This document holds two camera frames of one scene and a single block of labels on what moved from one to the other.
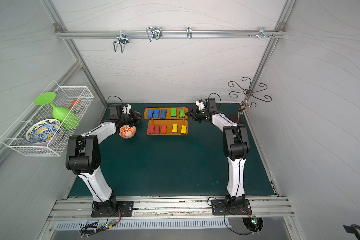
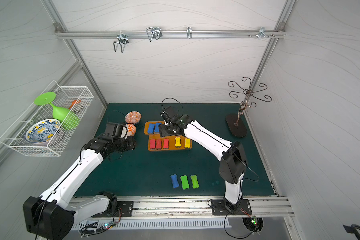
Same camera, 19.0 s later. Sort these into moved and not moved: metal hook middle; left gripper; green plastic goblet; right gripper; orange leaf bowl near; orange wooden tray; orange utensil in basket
Moved: right gripper; left gripper; orange wooden tray
Not moved: orange leaf bowl near; green plastic goblet; orange utensil in basket; metal hook middle
